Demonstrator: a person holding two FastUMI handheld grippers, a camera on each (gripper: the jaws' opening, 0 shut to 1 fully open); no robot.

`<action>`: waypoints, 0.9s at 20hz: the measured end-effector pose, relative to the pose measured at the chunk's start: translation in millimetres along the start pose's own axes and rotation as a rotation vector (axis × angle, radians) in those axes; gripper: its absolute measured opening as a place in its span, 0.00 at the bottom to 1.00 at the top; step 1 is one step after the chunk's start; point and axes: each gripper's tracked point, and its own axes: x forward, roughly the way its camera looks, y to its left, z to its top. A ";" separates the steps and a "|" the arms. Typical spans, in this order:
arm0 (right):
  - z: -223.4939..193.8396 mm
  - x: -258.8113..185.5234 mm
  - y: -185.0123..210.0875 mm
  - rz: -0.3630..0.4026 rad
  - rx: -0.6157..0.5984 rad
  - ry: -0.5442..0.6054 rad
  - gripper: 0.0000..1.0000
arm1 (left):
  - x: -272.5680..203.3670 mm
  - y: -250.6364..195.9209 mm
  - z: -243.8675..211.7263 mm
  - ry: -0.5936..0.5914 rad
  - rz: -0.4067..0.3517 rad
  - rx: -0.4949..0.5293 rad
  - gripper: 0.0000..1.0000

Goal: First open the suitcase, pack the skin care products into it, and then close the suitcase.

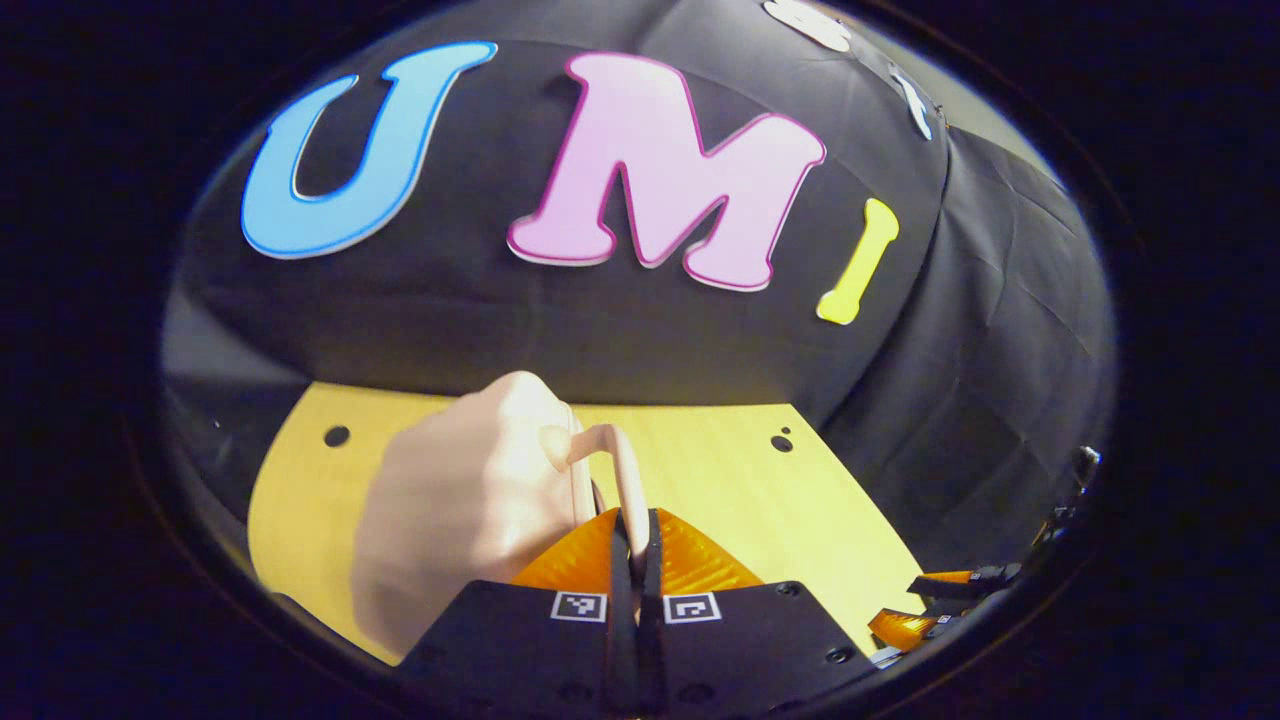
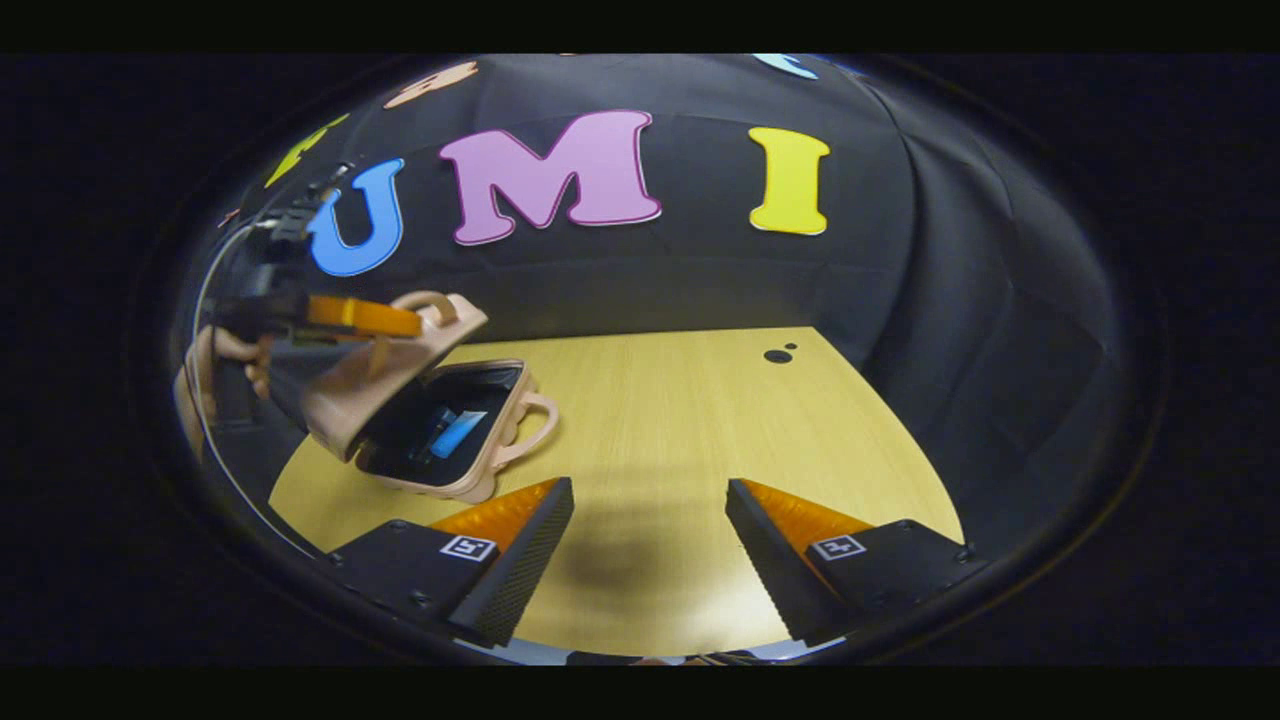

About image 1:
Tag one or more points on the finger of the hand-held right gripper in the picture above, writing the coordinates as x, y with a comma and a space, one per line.
900, 628
960, 587

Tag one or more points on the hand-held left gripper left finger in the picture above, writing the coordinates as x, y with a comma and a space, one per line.
500, 650

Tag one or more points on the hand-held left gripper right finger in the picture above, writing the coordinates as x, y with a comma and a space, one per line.
770, 650

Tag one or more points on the pink suitcase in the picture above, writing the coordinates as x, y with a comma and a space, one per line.
470, 500

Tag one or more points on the black backdrop cloth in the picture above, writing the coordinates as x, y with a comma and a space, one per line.
550, 320

